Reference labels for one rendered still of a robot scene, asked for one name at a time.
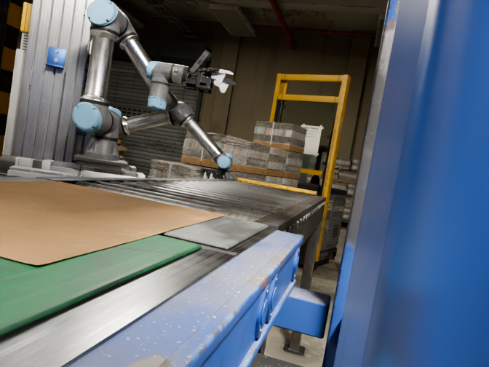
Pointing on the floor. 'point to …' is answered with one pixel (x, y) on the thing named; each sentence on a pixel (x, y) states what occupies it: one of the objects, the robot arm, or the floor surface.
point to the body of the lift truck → (332, 219)
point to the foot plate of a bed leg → (294, 350)
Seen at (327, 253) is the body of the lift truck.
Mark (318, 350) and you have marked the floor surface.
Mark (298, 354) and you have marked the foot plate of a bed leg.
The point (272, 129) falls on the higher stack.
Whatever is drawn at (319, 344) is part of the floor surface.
